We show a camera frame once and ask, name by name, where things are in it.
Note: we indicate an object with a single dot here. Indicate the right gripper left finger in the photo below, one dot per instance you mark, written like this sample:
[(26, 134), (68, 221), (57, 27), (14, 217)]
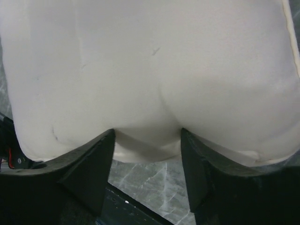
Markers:
[(68, 190)]

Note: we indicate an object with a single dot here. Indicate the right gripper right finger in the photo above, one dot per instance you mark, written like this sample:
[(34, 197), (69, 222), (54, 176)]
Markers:
[(223, 192)]

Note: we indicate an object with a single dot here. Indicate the cream pillow with bear print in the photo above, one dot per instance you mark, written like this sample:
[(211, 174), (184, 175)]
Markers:
[(226, 70)]

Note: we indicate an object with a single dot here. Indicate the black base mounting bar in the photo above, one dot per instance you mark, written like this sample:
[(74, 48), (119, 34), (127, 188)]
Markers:
[(118, 208)]

